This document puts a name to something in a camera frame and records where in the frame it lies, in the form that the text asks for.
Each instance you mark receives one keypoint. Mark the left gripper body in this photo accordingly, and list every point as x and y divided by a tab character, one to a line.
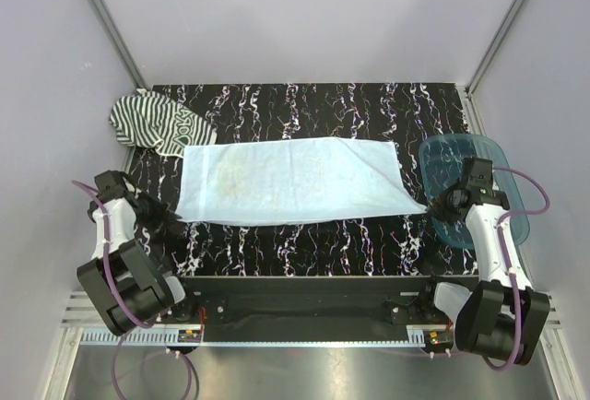
147	207

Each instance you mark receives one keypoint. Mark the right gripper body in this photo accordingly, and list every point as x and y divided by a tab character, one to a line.
447	199

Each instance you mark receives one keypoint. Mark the light blue towel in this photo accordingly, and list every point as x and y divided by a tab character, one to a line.
293	182

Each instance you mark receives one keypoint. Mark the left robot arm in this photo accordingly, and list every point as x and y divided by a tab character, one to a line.
128	288

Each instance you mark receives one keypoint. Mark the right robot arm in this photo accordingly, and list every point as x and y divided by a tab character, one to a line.
503	317

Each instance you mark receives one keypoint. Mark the black marbled table mat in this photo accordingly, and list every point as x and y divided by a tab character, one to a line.
403	113

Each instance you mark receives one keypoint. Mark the green white striped towel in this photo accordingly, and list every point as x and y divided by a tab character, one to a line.
148	119

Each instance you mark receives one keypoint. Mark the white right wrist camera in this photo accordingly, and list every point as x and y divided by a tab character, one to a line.
476	175

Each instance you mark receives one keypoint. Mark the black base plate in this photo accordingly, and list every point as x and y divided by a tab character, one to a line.
306	308

